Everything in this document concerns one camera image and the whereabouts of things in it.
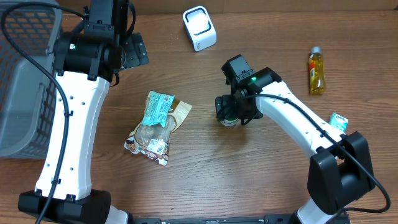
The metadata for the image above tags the teal snack packet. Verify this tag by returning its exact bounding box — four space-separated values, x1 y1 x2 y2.
142 91 175 128

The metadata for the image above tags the yellow oil bottle silver cap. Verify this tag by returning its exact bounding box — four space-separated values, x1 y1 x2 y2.
308 46 326 95

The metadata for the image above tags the white barcode scanner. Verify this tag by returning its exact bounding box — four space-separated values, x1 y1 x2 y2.
182 6 217 52

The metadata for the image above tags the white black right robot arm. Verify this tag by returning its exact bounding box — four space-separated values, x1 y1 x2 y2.
215 55 375 223

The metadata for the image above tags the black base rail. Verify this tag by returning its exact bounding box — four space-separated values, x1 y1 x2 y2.
132 214 300 224

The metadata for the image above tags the brown cookie bag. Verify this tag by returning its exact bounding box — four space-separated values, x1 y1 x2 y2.
124 99 192 166

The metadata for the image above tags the grey plastic shopping basket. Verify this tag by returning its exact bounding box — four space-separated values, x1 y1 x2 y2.
1 6 62 159

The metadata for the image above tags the green lid white jar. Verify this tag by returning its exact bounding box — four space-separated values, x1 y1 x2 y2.
221 118 239 127

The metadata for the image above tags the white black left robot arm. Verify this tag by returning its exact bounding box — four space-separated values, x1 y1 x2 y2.
18 1 149 223

